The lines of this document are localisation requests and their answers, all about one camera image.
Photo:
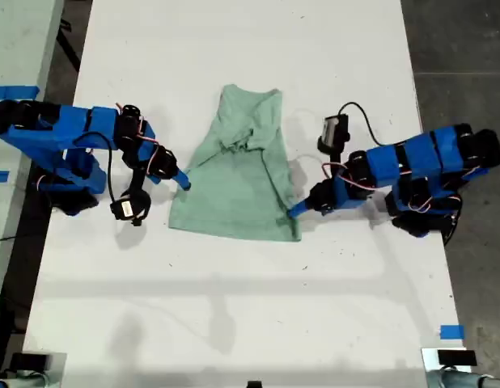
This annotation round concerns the black camera box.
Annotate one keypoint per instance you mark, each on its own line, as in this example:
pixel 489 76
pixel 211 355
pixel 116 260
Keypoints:
pixel 333 131
pixel 130 208

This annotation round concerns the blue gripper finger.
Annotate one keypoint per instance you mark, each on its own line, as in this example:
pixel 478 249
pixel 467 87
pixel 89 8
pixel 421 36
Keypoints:
pixel 299 209
pixel 183 181

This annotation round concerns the pale green T-shirt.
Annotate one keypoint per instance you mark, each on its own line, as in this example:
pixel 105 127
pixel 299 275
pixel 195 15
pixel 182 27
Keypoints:
pixel 234 182

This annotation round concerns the grey pipe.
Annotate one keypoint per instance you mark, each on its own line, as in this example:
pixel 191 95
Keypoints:
pixel 15 382
pixel 456 380

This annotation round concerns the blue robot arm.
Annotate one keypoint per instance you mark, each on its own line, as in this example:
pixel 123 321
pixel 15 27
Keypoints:
pixel 416 157
pixel 31 137

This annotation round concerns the black stand leg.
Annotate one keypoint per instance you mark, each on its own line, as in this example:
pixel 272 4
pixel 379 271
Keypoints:
pixel 70 44

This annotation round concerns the small black box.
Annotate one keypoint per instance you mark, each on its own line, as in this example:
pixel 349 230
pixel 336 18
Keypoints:
pixel 254 384
pixel 29 361
pixel 456 357

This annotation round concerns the long blue tape strip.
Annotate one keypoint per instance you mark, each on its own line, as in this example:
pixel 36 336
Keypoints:
pixel 15 92

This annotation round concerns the grey side table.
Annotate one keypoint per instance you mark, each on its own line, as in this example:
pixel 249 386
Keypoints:
pixel 15 40

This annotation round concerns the black camera stalk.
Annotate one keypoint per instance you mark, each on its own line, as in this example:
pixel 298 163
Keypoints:
pixel 337 161
pixel 137 184

